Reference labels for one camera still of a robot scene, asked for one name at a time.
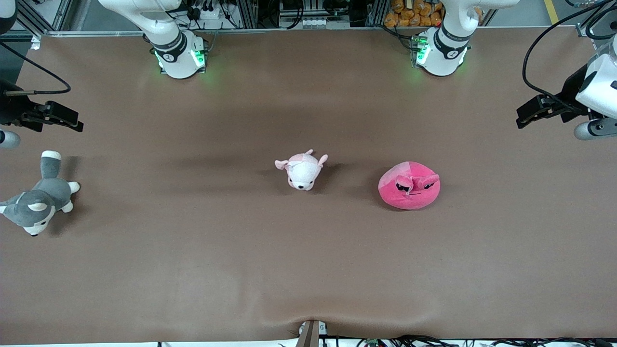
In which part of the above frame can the grey white plush husky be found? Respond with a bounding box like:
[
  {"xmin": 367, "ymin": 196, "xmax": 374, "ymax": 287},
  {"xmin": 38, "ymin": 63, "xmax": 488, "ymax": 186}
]
[{"xmin": 0, "ymin": 150, "xmax": 81, "ymax": 237}]

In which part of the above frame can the white pink plush dog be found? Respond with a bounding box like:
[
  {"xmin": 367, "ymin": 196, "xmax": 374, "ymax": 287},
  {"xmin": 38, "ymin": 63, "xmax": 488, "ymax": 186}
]
[{"xmin": 274, "ymin": 149, "xmax": 329, "ymax": 192}]

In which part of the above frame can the white power strip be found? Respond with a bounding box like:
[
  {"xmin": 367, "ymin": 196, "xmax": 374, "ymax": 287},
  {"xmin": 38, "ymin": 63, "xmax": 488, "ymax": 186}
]
[{"xmin": 189, "ymin": 0, "xmax": 238, "ymax": 21}]

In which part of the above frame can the round pink plush toy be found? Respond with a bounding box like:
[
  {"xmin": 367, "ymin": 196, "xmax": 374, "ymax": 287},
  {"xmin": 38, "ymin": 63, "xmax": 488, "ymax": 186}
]
[{"xmin": 378, "ymin": 161, "xmax": 441, "ymax": 211}]

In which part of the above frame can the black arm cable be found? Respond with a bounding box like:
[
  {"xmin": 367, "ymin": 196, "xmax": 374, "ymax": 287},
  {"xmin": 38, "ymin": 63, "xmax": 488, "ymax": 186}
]
[
  {"xmin": 0, "ymin": 42, "xmax": 72, "ymax": 96},
  {"xmin": 522, "ymin": 0, "xmax": 617, "ymax": 109}
]

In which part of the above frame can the orange snack bag pile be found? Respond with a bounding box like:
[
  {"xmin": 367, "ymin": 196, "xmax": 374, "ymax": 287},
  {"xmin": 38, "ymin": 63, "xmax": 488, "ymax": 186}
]
[{"xmin": 384, "ymin": 0, "xmax": 444, "ymax": 28}]

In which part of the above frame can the aluminium table edge rail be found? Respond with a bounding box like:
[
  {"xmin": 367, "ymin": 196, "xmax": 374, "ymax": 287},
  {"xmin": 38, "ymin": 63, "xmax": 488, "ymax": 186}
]
[{"xmin": 30, "ymin": 27, "xmax": 421, "ymax": 39}]

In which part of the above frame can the brown table mat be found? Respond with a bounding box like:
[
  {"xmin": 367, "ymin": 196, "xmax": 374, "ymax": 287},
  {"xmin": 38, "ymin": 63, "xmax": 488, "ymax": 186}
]
[{"xmin": 0, "ymin": 27, "xmax": 617, "ymax": 346}]

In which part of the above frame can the metal table edge clamp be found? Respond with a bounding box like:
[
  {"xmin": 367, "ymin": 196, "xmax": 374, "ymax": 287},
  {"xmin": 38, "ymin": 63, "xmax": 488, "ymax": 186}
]
[{"xmin": 295, "ymin": 319, "xmax": 329, "ymax": 347}]

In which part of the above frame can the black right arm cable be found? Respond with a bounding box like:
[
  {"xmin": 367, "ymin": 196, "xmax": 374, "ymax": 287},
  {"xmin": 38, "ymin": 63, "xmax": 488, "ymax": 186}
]
[{"xmin": 0, "ymin": 42, "xmax": 72, "ymax": 96}]

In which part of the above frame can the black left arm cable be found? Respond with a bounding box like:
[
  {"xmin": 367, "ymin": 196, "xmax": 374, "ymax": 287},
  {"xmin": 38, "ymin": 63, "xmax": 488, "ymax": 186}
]
[{"xmin": 522, "ymin": 0, "xmax": 617, "ymax": 109}]

